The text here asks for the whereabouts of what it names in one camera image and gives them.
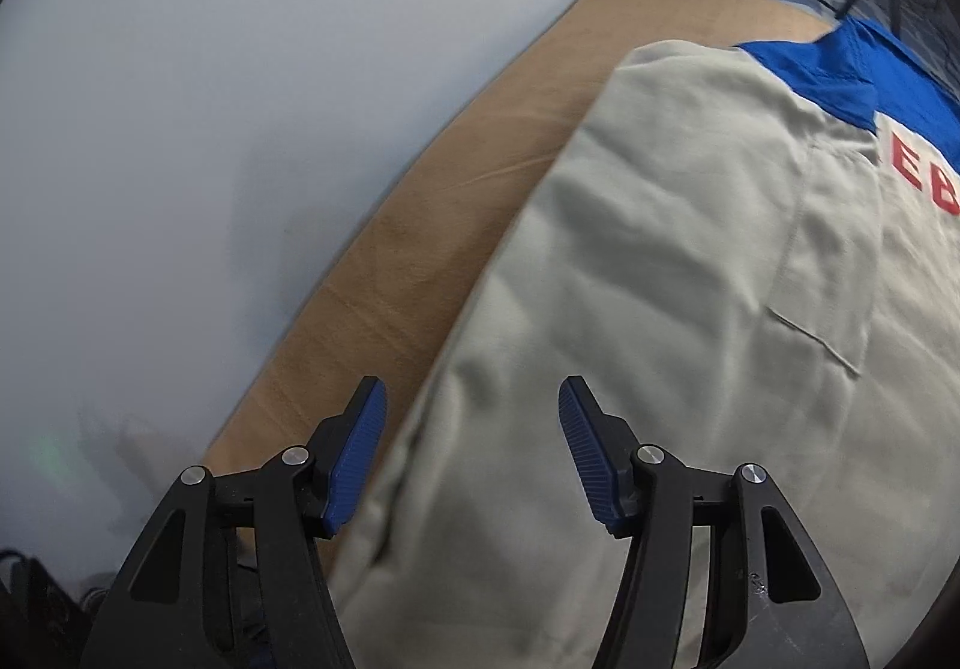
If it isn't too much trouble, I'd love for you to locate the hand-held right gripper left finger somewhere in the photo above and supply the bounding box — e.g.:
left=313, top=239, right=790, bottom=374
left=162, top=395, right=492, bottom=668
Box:
left=81, top=376, right=389, bottom=669

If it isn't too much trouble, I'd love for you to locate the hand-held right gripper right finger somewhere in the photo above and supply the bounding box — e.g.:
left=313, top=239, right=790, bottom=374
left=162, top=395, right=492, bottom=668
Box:
left=557, top=376, right=869, bottom=669

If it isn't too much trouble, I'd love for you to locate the grey jacket with blue collar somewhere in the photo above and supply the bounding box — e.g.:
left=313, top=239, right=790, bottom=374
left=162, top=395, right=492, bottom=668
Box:
left=328, top=18, right=960, bottom=669

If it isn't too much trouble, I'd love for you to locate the tan bed blanket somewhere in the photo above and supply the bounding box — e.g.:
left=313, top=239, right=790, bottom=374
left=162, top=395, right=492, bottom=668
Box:
left=206, top=0, right=845, bottom=565

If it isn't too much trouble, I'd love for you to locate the dark object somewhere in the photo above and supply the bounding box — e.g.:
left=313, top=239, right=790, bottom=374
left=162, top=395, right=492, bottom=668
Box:
left=0, top=547, right=102, bottom=669

